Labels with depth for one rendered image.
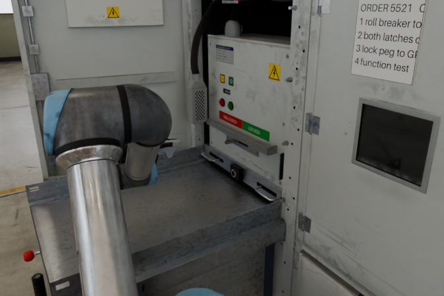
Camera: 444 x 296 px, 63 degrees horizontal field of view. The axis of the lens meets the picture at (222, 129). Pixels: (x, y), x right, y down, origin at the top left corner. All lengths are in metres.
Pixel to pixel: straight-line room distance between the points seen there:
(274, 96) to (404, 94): 0.48
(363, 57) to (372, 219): 0.37
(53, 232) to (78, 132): 0.65
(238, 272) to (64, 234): 0.55
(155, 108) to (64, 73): 0.85
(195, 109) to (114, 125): 0.79
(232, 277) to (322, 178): 0.44
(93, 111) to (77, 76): 0.85
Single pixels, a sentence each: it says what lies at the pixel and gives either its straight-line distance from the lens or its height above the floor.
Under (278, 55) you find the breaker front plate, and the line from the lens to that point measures 1.15.
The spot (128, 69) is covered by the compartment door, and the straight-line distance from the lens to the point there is 1.54.
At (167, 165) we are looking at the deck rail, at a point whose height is 0.86.
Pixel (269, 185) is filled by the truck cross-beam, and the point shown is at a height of 0.92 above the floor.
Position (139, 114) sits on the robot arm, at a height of 1.32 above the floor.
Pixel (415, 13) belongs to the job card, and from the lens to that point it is 0.79.
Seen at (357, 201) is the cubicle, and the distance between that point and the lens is 0.95.
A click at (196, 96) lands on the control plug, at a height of 1.17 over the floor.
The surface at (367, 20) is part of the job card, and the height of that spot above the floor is 1.48.
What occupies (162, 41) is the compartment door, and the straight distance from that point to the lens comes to 1.55.
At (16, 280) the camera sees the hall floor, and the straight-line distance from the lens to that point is 2.58.
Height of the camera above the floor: 1.51
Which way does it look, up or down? 19 degrees down
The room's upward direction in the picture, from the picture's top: straight up
